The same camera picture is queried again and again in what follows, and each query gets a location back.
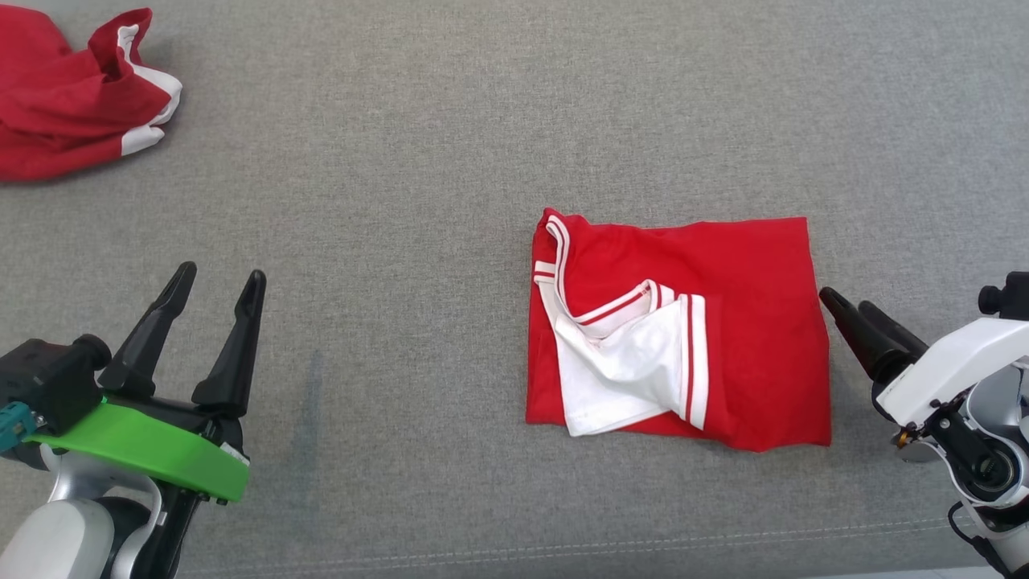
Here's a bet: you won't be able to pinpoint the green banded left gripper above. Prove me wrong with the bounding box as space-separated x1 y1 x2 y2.
24 261 269 506

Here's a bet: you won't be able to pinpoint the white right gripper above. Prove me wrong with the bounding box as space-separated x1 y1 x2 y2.
818 286 1029 429

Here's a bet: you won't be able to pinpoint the red white jersey shirt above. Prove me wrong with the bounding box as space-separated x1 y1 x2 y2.
526 207 834 454

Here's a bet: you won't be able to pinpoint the red shorts with white stripe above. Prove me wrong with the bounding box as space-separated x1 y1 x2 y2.
0 4 184 183

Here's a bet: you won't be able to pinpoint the grey fabric sofa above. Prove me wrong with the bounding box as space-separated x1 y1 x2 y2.
0 0 1029 579

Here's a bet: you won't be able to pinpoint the teal camera cable connector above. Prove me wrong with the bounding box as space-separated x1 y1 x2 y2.
0 402 37 455

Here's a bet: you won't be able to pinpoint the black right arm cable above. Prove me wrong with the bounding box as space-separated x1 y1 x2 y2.
947 500 1010 576

